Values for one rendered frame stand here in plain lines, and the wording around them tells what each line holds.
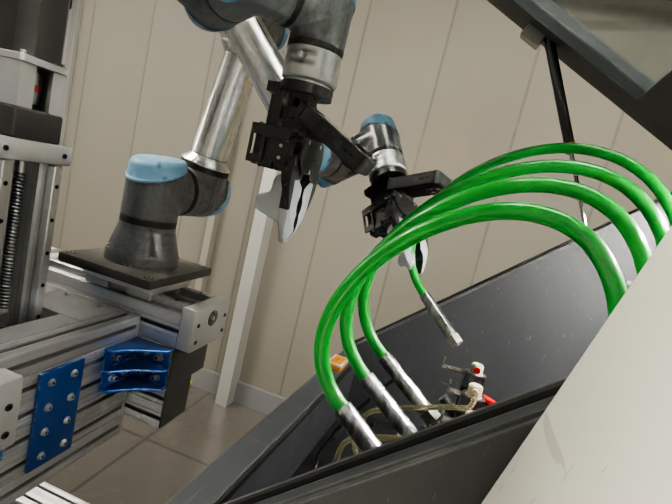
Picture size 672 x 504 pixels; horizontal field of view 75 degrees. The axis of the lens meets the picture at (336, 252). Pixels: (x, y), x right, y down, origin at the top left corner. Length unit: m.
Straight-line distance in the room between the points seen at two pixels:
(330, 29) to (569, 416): 0.51
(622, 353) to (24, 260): 0.89
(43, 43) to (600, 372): 0.84
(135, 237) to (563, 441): 0.88
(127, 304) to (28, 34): 0.50
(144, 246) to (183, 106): 1.76
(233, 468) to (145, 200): 0.59
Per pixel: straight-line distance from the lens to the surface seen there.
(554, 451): 0.23
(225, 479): 0.57
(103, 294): 1.05
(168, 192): 0.99
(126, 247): 0.99
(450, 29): 2.33
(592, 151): 0.67
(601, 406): 0.21
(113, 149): 2.93
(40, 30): 0.88
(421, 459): 0.29
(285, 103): 0.63
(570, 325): 0.94
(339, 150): 0.57
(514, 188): 0.43
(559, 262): 0.92
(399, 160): 0.86
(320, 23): 0.61
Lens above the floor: 1.29
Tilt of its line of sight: 8 degrees down
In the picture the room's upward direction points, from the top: 14 degrees clockwise
